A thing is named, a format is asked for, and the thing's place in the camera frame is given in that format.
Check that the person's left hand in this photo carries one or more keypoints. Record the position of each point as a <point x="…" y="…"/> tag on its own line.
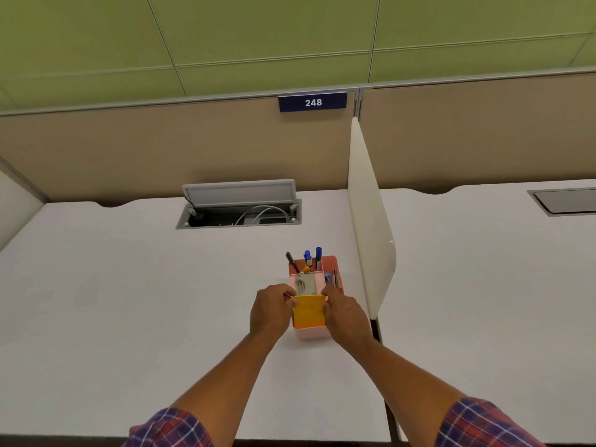
<point x="270" y="316"/>

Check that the person's right hand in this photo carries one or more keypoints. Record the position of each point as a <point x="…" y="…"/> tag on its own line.
<point x="347" y="321"/>

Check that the person's right fingers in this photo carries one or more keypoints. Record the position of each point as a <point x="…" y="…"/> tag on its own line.
<point x="330" y="293"/>

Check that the person's left fingers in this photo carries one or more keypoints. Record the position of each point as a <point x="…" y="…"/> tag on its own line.
<point x="285" y="292"/>

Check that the yellow sticky note pad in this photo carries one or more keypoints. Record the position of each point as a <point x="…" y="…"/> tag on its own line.
<point x="308" y="312"/>

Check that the person's left forearm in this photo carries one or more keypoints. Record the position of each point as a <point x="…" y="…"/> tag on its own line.
<point x="228" y="381"/>

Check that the person's right forearm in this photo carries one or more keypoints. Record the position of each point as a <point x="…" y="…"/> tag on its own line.
<point x="400" y="381"/>

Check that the dark clips in organizer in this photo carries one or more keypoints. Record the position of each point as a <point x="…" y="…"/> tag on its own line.
<point x="330" y="278"/>

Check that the grey white stapler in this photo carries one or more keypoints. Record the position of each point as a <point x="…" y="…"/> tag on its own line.
<point x="306" y="283"/>

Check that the pink desk organizer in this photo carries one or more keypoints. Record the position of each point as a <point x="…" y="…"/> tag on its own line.
<point x="339" y="267"/>

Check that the black pen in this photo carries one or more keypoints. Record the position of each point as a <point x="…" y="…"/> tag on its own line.
<point x="292" y="263"/>

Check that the blue marker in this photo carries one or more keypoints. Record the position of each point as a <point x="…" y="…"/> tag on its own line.
<point x="318" y="256"/>
<point x="307" y="257"/>

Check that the white desk divider panel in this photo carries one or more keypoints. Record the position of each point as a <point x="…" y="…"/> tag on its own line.
<point x="370" y="228"/>

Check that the plaid left shirt sleeve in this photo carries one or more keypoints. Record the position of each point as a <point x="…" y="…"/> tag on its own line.
<point x="167" y="430"/>

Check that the plaid shirt sleeve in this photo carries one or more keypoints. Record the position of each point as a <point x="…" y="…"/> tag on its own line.
<point x="167" y="430"/>
<point x="489" y="425"/>

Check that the beige partition panel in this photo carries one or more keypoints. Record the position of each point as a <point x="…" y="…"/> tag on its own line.
<point x="479" y="130"/>
<point x="177" y="144"/>

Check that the blue number sign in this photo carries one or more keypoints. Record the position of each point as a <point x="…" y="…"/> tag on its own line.
<point x="313" y="102"/>

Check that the plaid right shirt sleeve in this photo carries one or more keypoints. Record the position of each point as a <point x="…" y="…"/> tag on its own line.
<point x="489" y="425"/>

